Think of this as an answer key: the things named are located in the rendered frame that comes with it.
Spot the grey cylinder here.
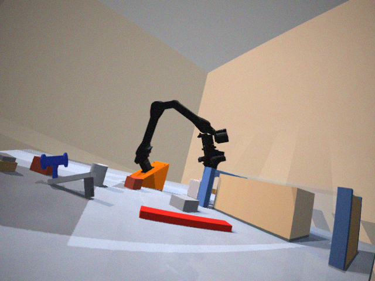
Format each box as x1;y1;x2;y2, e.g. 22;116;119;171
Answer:
90;162;108;186

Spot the grey crank handle with blue knob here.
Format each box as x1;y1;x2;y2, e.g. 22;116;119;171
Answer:
40;152;96;198

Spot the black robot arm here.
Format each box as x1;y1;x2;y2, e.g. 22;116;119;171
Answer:
134;100;229;173

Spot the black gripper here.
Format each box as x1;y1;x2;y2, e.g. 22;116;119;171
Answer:
198;145;226;169

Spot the red flat bar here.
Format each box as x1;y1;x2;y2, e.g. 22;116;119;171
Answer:
139;205;232;232

